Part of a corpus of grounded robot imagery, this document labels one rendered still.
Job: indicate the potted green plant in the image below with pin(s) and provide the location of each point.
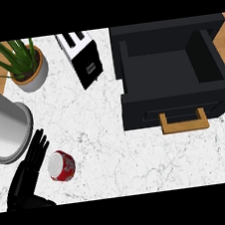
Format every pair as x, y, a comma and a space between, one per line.
36, 77

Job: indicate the black cabinet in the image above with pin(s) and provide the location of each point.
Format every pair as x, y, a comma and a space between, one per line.
160, 28

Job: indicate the red can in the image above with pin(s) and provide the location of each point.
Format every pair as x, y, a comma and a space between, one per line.
67, 167

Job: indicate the black drawer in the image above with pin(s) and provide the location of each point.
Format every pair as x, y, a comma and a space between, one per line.
169, 100

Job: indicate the black and white toaster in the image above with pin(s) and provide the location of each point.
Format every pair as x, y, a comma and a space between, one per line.
90, 67

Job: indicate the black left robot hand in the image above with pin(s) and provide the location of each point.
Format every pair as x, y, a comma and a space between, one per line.
25, 183

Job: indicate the pale grey cylinder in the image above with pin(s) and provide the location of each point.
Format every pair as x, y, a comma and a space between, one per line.
2, 125

